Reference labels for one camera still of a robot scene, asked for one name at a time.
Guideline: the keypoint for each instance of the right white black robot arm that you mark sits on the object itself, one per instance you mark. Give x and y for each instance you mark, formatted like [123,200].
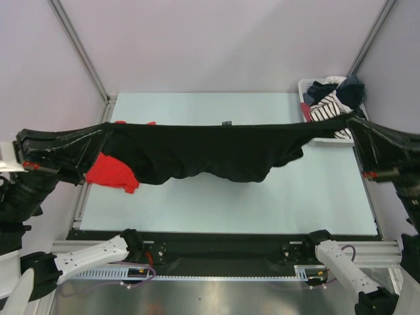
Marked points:
[347,260]

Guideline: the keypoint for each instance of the white laundry basket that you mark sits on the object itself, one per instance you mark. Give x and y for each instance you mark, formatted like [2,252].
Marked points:
[303,85]

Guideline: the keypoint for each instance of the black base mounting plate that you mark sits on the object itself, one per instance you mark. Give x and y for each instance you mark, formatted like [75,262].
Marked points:
[228,254]

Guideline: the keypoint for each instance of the blue denim garment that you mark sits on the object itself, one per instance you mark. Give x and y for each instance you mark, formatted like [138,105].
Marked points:
[351,92]

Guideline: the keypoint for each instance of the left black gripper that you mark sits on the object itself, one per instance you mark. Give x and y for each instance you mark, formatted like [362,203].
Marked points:
[68,152]

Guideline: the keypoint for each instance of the grey slotted cable duct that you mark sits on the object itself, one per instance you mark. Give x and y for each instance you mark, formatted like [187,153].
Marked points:
[299,273]

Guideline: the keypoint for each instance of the white garment in basket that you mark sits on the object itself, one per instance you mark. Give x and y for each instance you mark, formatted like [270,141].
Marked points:
[335,80]

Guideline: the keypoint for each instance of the black tank top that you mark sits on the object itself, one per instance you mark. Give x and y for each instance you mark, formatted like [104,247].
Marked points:
[239,153]

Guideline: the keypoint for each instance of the striped white black garment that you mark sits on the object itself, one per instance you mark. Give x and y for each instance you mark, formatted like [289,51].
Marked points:
[329,107]

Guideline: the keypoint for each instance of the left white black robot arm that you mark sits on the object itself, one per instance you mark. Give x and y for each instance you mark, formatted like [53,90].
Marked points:
[31,272]

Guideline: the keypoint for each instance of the red tank top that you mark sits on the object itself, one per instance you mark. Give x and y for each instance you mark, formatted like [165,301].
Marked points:
[117,165]

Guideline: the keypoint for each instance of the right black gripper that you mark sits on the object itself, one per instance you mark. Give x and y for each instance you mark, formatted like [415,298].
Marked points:
[385,152]

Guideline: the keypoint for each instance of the pink garment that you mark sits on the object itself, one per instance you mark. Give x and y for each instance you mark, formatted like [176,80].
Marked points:
[305,108]

